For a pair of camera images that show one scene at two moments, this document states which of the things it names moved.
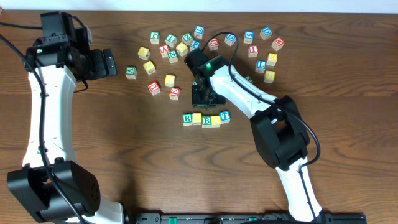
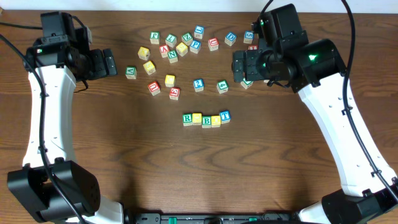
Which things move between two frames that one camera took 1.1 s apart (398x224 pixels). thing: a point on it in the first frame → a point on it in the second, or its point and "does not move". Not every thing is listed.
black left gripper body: x=102 y=63 does not move
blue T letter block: x=225 y=117 does not move
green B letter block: x=206 y=121 does not move
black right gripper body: x=201 y=98 → x=257 y=73
